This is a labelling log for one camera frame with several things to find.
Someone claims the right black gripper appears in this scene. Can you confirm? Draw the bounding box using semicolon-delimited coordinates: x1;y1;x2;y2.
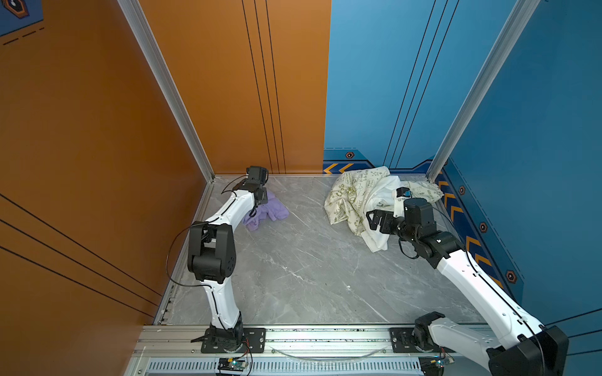
364;209;419;245

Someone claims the purple t-shirt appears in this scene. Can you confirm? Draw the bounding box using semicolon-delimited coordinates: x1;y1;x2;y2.
242;191;290;231

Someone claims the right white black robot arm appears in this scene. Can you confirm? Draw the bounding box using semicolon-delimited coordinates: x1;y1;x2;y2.
365;187;569;375

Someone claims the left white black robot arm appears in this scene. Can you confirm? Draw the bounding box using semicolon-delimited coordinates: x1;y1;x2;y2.
187;166;269;353

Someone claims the plain white cloth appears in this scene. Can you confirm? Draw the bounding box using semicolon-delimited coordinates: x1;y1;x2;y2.
359;175;406;254

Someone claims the green patterned cream cloth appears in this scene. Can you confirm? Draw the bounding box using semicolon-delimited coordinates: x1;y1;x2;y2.
324;167;443;236

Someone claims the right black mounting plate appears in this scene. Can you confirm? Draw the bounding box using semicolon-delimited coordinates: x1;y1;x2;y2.
389;327;441;355

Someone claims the black mounting plate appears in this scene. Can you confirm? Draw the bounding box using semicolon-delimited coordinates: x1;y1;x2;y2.
389;327;441;355
201;327;267;355

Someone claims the right small circuit board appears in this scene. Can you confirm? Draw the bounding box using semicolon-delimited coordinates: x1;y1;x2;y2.
429;354;456;375

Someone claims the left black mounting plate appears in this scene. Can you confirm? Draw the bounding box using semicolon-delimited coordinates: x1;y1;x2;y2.
201;327;267;355

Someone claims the left green circuit board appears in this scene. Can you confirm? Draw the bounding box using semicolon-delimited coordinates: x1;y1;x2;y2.
216;357;251;376

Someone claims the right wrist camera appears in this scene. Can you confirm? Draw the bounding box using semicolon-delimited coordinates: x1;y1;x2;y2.
392;188;407;218

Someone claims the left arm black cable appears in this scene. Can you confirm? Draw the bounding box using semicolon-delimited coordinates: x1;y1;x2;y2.
164;175;250;330

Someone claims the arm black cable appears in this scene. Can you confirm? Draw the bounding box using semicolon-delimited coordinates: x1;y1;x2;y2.
397;206;549;376
164;175;250;330

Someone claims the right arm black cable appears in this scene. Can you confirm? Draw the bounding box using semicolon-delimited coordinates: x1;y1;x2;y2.
397;206;549;376

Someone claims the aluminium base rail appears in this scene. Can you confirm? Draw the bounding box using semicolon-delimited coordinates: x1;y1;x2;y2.
125;324;490;375

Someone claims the left aluminium corner post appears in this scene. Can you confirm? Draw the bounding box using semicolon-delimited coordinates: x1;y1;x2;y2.
116;0;216;183

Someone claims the aluminium corner post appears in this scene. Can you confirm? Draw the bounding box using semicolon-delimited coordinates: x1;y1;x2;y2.
426;0;540;183
116;0;216;183

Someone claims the right aluminium corner post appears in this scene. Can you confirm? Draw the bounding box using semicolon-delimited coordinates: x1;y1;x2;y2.
426;0;540;183

